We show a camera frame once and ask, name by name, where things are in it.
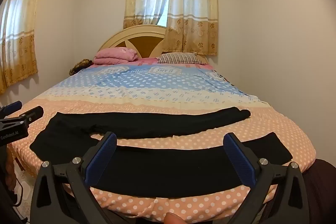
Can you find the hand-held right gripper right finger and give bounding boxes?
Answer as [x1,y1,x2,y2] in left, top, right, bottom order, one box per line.
[223,132,310,224]

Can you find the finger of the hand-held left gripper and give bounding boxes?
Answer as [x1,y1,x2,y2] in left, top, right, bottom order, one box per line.
[10,106,44,125]
[0,101,23,116]

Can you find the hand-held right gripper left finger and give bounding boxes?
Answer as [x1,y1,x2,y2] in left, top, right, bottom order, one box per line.
[30,132,117,224]

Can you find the black pants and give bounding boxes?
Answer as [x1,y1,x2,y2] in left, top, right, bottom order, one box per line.
[29,106,293,199]

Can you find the person's right hand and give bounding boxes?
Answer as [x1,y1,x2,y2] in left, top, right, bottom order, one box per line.
[163,212,185,224]

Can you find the beige side window curtain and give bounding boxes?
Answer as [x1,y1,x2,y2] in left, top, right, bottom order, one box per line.
[0,0,52,95]

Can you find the dark patterned cushion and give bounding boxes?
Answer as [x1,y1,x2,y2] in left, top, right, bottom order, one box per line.
[69,58,94,76]

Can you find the bed with polka-dot sheet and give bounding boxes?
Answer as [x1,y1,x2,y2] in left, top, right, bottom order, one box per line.
[7,59,317,223]

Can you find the person's dark trouser leg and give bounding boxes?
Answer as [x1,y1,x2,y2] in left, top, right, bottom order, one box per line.
[302,158,336,224]

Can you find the folded pink blanket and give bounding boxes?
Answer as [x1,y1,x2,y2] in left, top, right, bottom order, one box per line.
[93,47,139,65]

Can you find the striped pillow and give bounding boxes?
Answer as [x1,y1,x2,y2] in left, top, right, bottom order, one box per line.
[157,52,208,65]

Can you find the cream wooden headboard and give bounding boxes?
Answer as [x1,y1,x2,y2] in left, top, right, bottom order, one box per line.
[100,25,209,63]

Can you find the wide beige floral curtain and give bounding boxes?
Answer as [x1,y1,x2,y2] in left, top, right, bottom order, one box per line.
[162,0,219,56]

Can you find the black cable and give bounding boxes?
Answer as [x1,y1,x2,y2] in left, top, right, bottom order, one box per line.
[10,178,30,223]

